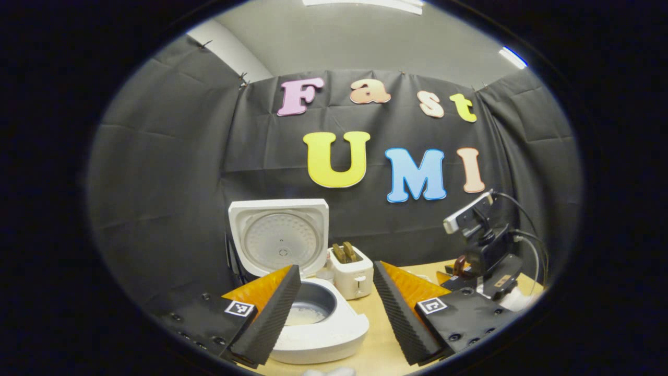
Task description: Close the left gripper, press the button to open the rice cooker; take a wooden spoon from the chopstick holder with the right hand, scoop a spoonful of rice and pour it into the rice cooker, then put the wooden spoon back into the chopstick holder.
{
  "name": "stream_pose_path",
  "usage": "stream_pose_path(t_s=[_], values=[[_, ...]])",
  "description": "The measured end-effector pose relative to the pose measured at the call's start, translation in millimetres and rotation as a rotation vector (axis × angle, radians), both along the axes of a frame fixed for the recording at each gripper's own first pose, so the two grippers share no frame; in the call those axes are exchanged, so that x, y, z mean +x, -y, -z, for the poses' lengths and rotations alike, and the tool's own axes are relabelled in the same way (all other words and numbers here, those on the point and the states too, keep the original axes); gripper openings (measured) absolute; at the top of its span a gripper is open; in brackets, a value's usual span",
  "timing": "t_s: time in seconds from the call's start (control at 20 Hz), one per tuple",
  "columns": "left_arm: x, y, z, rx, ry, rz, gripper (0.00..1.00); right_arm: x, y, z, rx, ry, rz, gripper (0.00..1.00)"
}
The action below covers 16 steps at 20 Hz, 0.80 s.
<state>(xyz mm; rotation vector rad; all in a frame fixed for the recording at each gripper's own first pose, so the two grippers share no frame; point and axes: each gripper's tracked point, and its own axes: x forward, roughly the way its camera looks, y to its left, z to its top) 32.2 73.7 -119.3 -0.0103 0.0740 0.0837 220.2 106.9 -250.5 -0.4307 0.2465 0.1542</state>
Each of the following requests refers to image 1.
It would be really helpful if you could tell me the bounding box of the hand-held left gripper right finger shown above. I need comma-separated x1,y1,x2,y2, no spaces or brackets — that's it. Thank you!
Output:
373,260,522,366

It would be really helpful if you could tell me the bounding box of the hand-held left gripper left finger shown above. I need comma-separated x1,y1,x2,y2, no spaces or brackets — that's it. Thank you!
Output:
154,264,302,369

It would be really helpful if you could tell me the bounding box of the white rice heap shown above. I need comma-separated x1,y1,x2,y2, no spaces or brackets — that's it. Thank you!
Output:
286,305,327,325

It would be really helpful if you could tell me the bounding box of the white rice cooker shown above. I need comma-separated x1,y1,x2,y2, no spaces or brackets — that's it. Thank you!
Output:
228,198,370,365

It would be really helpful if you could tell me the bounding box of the white toaster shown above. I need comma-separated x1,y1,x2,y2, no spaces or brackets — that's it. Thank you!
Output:
327,243,374,300

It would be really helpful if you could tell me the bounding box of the black backdrop cloth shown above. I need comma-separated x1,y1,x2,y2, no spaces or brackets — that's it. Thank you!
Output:
86,34,582,314

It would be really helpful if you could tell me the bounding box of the small ceiling light panel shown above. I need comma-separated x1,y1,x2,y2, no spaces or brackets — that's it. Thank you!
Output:
498,46,528,69

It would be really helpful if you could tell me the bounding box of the large ceiling light panel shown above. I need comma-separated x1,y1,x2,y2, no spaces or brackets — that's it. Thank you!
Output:
303,0,424,15

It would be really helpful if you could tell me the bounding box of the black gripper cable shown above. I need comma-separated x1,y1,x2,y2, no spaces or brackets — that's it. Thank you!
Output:
493,191,550,285

